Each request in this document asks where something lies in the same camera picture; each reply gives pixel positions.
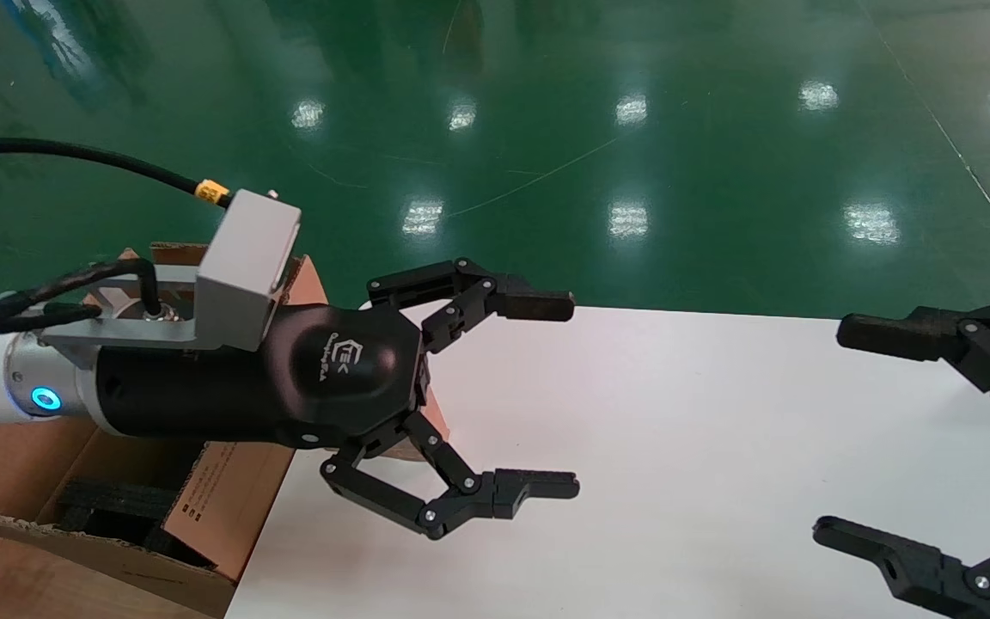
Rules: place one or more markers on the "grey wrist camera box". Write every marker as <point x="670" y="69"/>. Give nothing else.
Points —
<point x="241" y="266"/>

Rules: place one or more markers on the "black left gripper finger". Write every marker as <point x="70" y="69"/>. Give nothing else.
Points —
<point x="538" y="303"/>
<point x="538" y="486"/>

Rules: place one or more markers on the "silver camera mount bracket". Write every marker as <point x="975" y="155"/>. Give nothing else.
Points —
<point x="117" y="333"/>

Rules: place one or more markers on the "black foam insert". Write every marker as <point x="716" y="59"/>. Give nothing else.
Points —
<point x="117" y="503"/>

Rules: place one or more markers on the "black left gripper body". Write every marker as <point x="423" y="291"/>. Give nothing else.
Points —
<point x="229" y="391"/>

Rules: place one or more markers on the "small brown cardboard box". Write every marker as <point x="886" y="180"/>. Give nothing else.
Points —
<point x="437" y="425"/>

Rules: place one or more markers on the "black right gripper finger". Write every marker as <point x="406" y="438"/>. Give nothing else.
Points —
<point x="899" y="557"/>
<point x="916" y="334"/>

